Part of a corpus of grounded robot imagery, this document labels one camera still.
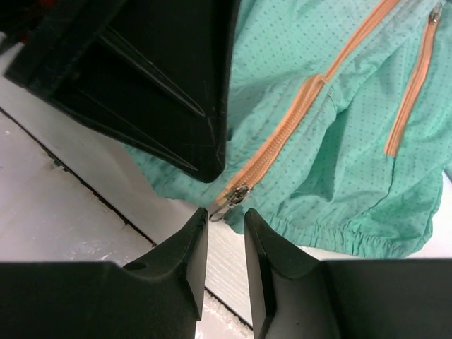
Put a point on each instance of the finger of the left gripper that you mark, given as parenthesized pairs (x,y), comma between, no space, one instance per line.
(151,74)

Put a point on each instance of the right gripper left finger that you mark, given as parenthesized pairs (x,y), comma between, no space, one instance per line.
(159,295)

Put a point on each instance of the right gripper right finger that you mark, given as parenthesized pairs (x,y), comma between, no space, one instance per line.
(294,295)

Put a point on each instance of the silver zipper slider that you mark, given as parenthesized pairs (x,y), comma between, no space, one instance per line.
(233,198)

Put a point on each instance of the orange and teal jacket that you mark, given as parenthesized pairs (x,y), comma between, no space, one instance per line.
(339,121)

